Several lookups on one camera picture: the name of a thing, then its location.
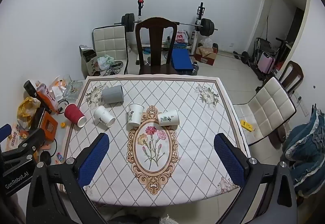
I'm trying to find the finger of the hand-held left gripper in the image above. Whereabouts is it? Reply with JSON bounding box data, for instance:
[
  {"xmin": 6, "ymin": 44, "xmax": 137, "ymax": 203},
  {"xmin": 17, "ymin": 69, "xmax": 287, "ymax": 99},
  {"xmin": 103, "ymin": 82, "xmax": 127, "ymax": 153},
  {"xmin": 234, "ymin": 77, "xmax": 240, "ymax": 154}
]
[
  {"xmin": 0, "ymin": 128, "xmax": 46, "ymax": 176},
  {"xmin": 0, "ymin": 124, "xmax": 12, "ymax": 150}
]

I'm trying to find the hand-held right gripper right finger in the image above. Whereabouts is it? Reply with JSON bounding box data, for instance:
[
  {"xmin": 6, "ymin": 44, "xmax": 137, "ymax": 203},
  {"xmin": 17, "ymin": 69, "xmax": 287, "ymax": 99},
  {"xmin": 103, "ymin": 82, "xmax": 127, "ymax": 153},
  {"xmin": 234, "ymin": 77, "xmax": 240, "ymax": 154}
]
[{"xmin": 214, "ymin": 133, "xmax": 298, "ymax": 224}]

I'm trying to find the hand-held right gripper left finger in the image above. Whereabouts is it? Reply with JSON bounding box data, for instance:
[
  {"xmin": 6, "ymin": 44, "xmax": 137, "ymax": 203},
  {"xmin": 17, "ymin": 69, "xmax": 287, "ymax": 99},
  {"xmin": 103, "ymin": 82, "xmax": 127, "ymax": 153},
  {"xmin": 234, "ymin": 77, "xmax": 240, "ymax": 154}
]
[{"xmin": 26, "ymin": 133, "xmax": 110, "ymax": 224}]

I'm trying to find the white paper cup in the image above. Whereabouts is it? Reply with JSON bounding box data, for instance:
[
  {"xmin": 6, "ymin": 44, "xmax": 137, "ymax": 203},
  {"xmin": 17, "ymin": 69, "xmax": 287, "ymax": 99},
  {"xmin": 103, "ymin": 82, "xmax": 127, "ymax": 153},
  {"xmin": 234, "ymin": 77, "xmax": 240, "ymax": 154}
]
[
  {"xmin": 157, "ymin": 109, "xmax": 179, "ymax": 127},
  {"xmin": 127, "ymin": 103, "xmax": 145, "ymax": 127},
  {"xmin": 93, "ymin": 105, "xmax": 116, "ymax": 127}
]

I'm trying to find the red ribbed paper cup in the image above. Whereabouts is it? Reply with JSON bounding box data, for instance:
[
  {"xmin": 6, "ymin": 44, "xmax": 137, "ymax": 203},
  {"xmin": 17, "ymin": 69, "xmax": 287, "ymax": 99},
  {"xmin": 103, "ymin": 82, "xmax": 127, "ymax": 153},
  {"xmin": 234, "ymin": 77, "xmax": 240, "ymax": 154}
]
[{"xmin": 64, "ymin": 103, "xmax": 87, "ymax": 128}]

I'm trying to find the grey ribbed cup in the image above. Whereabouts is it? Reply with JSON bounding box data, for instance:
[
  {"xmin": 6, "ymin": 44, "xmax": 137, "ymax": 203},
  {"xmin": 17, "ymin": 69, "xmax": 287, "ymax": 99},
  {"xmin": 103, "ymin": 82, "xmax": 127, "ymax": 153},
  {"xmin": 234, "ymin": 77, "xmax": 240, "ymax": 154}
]
[{"xmin": 102, "ymin": 85, "xmax": 125, "ymax": 104}]

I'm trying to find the orange snack packet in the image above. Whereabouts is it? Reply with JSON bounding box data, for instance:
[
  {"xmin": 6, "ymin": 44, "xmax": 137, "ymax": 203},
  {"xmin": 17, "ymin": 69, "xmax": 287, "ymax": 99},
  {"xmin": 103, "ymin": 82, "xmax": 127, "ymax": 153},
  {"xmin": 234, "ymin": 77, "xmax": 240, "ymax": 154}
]
[{"xmin": 6, "ymin": 125, "xmax": 28, "ymax": 151}]

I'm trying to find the orange box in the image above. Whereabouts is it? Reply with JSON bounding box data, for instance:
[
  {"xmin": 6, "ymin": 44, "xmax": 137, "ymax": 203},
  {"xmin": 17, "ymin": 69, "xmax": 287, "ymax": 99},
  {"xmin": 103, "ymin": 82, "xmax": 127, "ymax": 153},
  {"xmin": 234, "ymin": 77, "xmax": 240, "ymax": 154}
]
[{"xmin": 38, "ymin": 112, "xmax": 57, "ymax": 142}]

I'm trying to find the yellow plastic bag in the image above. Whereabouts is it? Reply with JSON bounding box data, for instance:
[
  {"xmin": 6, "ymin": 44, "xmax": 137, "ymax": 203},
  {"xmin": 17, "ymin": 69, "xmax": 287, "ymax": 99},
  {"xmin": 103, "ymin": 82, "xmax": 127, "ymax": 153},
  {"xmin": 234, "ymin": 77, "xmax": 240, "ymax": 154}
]
[{"xmin": 17, "ymin": 97, "xmax": 41, "ymax": 130}]

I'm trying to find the small yellow object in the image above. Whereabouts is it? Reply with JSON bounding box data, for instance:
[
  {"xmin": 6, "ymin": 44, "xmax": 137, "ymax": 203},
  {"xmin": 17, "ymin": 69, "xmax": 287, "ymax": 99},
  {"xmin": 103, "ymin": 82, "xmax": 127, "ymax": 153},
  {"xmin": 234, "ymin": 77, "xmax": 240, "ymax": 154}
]
[{"xmin": 240, "ymin": 121, "xmax": 254, "ymax": 132}]

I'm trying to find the floral printed tablecloth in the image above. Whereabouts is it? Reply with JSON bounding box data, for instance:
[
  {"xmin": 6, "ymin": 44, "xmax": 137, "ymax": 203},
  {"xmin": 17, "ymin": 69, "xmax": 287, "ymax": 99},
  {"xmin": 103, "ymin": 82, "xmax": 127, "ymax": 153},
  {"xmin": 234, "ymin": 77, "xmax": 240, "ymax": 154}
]
[{"xmin": 62, "ymin": 74, "xmax": 250, "ymax": 208}]

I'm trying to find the white and orange plastic bag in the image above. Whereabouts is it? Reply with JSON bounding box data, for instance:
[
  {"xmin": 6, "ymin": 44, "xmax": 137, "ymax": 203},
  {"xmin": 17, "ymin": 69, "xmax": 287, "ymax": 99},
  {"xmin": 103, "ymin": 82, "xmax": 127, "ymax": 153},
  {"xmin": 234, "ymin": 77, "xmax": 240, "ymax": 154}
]
[{"xmin": 49, "ymin": 75, "xmax": 69, "ymax": 98}]

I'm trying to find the glass ashtray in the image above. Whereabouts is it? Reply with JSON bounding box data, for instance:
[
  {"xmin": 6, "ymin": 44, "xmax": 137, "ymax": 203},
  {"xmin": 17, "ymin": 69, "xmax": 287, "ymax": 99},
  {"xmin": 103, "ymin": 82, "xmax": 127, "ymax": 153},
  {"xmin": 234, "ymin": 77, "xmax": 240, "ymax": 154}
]
[{"xmin": 62, "ymin": 81, "xmax": 84, "ymax": 99}]

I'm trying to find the white padded chair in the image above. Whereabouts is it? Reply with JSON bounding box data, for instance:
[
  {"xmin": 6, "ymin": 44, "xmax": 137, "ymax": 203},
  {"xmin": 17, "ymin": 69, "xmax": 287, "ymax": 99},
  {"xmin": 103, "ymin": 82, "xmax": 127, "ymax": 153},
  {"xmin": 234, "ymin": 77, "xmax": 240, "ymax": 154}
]
[
  {"xmin": 232, "ymin": 76, "xmax": 297, "ymax": 147},
  {"xmin": 92, "ymin": 25, "xmax": 130, "ymax": 75}
]

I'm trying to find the blue denim clothing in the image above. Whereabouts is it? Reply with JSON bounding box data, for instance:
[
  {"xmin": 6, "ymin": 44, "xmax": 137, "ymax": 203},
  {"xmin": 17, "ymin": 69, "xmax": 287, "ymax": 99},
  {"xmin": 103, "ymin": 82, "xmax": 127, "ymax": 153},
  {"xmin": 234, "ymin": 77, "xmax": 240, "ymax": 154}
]
[{"xmin": 283, "ymin": 107, "xmax": 325, "ymax": 198}]

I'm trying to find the white power strip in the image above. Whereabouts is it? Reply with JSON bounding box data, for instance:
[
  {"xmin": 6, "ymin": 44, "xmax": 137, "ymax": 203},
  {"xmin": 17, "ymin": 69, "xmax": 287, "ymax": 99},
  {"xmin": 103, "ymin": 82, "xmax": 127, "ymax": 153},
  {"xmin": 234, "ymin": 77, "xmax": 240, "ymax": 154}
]
[{"xmin": 292, "ymin": 91, "xmax": 309, "ymax": 114}]

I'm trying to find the black printed box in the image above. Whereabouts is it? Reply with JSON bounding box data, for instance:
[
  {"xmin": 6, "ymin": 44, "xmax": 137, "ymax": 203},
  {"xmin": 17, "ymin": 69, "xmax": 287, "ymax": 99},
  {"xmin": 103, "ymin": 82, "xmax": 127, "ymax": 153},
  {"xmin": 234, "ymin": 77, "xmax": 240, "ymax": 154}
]
[{"xmin": 79, "ymin": 45, "xmax": 100, "ymax": 76}]

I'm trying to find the green and white plastic bag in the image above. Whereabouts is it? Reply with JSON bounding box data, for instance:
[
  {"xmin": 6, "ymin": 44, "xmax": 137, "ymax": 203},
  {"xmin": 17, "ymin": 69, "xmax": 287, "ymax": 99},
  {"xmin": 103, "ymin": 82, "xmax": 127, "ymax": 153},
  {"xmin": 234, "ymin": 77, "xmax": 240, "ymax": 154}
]
[{"xmin": 98, "ymin": 55, "xmax": 115, "ymax": 70}]

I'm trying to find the pink suitcase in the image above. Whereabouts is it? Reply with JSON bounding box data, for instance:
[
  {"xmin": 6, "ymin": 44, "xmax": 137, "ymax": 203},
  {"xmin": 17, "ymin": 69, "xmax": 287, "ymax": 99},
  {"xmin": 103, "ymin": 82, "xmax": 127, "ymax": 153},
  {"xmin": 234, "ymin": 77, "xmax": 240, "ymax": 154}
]
[{"xmin": 257, "ymin": 52, "xmax": 273, "ymax": 74}]

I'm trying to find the black dumbbell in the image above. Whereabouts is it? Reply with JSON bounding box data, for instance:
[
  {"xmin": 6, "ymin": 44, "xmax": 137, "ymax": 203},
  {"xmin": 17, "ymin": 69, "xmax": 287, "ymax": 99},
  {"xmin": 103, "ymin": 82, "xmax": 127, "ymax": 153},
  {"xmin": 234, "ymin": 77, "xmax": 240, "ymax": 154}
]
[{"xmin": 233, "ymin": 50, "xmax": 250, "ymax": 65}]

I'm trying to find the cardboard box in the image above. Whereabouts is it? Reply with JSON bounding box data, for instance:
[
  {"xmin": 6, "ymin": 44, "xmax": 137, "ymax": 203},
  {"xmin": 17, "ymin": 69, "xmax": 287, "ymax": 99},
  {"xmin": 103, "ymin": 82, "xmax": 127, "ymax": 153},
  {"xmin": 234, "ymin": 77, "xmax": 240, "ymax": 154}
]
[{"xmin": 194, "ymin": 45, "xmax": 219, "ymax": 66}]

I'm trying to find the blue bench pad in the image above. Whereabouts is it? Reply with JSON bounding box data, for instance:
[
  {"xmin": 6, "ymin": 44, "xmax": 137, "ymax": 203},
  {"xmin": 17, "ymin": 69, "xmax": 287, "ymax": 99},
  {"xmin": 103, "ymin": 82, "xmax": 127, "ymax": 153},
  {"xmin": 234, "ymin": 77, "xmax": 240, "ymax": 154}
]
[{"xmin": 171, "ymin": 49, "xmax": 193, "ymax": 70}]

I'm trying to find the dark wooden chair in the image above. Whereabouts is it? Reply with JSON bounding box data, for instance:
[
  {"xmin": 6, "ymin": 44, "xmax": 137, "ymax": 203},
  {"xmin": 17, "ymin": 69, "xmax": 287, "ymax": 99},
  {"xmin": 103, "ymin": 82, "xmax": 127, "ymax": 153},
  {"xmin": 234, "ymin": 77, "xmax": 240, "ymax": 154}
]
[
  {"xmin": 134, "ymin": 17, "xmax": 178, "ymax": 76},
  {"xmin": 278, "ymin": 60, "xmax": 304, "ymax": 95}
]

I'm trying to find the clear plastic bag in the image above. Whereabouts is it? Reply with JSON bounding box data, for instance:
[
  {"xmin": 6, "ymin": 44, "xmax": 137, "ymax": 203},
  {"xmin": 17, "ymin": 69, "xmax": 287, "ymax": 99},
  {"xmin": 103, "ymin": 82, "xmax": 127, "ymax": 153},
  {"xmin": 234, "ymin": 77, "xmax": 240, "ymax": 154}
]
[{"xmin": 200, "ymin": 37, "xmax": 214, "ymax": 49}]

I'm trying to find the folded metal cart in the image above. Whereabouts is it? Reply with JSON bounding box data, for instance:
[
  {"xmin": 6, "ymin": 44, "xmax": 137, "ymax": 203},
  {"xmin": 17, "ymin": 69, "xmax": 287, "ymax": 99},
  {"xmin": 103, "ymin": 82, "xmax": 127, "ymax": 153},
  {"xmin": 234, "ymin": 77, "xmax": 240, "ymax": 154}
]
[{"xmin": 254, "ymin": 36, "xmax": 277, "ymax": 62}]

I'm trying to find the red and white plastic bag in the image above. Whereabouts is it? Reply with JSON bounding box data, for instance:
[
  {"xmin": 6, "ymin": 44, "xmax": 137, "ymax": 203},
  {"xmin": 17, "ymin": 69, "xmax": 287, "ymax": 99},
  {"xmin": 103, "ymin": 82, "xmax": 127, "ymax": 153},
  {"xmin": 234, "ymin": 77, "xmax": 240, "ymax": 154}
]
[{"xmin": 174, "ymin": 30, "xmax": 190, "ymax": 45}]

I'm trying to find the black barbell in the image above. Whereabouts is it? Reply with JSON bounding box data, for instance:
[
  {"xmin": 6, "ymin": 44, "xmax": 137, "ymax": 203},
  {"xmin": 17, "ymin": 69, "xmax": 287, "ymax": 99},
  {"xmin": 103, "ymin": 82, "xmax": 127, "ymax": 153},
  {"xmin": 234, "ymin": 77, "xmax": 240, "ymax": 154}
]
[{"xmin": 114, "ymin": 13, "xmax": 219, "ymax": 37}]

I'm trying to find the white barbell rack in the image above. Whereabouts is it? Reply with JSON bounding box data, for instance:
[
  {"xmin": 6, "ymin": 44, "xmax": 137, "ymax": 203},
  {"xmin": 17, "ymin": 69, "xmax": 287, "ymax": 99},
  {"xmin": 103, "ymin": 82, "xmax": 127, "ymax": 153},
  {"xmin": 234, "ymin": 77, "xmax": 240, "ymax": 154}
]
[{"xmin": 136, "ymin": 0, "xmax": 206, "ymax": 65}]

